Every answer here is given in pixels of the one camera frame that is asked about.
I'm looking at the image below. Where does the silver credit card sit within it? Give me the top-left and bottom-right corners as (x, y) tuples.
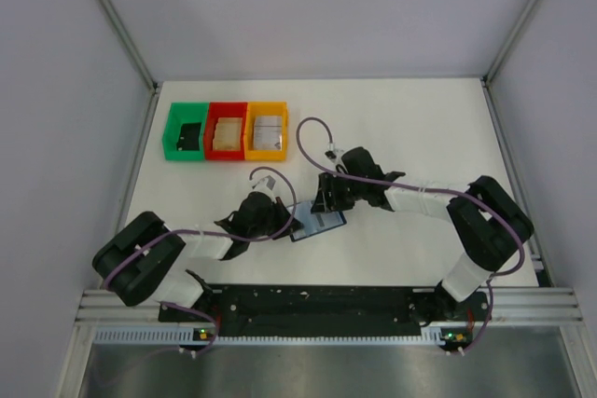
(312, 212), (346, 234)

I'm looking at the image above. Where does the blue card holder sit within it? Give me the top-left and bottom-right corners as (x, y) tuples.
(286, 200), (347, 242)

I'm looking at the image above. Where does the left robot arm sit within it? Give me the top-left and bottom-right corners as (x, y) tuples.
(91, 192), (303, 308)

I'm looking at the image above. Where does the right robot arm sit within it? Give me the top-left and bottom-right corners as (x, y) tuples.
(311, 145), (535, 319)

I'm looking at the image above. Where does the silver cards stack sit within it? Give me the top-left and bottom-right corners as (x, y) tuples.
(253, 116), (283, 151)

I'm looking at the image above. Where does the beige cards stack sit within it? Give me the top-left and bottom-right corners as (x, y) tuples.
(212, 117), (243, 151)

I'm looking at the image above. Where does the black cards stack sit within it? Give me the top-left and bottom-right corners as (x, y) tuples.
(176, 122), (202, 152)

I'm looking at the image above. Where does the yellow plastic bin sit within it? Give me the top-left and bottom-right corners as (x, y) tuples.
(243, 102), (288, 161)

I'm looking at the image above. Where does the red plastic bin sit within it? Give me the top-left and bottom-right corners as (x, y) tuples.
(203, 102), (248, 161)

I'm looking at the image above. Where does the green plastic bin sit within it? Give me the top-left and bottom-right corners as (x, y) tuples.
(161, 103), (209, 162)

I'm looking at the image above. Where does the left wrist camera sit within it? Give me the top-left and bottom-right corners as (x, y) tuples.
(253, 175), (276, 200)

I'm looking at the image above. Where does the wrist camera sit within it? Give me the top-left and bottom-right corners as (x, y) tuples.
(253, 175), (276, 200)
(325, 143), (344, 160)

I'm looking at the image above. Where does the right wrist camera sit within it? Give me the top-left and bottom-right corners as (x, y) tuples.
(325, 143), (344, 160)

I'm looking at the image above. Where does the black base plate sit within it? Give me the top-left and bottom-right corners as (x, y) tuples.
(158, 269), (489, 336)

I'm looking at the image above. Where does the grey cable duct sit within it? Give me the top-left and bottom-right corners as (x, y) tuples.
(94, 325), (472, 347)

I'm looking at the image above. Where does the aluminium front rail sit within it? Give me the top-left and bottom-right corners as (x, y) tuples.
(75, 287), (584, 327)

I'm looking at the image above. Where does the left aluminium frame post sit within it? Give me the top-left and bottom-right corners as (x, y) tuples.
(96, 0), (158, 92)

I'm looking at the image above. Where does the aluminium frame post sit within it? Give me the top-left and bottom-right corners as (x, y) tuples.
(482, 0), (544, 87)
(96, 0), (158, 92)

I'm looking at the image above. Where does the right aluminium frame post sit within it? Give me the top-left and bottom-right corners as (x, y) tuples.
(482, 0), (544, 87)

